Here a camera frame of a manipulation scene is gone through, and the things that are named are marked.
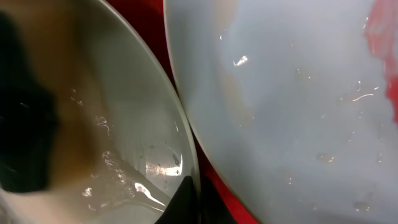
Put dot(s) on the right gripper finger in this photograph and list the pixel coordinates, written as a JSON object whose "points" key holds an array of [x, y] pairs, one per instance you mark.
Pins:
{"points": [[182, 208]]}

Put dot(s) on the light blue plate front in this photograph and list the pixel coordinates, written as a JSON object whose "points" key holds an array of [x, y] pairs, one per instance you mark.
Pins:
{"points": [[92, 130]]}

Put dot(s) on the white plate with red stain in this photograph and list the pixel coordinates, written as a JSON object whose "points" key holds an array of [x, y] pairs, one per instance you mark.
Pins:
{"points": [[294, 102]]}

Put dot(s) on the red plastic tray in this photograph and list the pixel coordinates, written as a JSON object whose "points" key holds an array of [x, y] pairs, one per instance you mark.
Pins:
{"points": [[215, 202]]}

